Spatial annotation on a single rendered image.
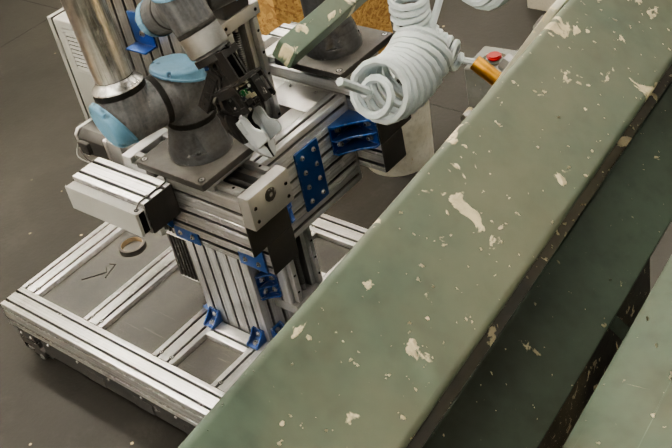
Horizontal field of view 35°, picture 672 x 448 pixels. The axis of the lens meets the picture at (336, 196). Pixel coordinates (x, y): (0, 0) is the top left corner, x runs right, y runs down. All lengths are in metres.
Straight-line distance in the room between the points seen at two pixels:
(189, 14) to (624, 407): 1.25
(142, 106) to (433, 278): 1.67
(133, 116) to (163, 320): 1.17
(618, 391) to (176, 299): 2.75
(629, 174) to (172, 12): 0.92
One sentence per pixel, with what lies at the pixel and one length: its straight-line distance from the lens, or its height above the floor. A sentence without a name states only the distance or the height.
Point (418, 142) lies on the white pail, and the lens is 3.97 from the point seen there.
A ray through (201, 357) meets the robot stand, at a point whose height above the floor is 0.21.
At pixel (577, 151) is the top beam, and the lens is 0.81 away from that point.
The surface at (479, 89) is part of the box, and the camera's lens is 2.80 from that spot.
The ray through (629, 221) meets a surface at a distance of 1.11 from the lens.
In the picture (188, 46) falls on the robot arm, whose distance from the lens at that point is 1.83.
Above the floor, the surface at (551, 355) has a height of 1.64.
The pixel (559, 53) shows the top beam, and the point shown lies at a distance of 0.87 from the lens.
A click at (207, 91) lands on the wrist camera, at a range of 1.89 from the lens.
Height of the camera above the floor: 2.34
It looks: 36 degrees down
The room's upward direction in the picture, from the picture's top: 13 degrees counter-clockwise
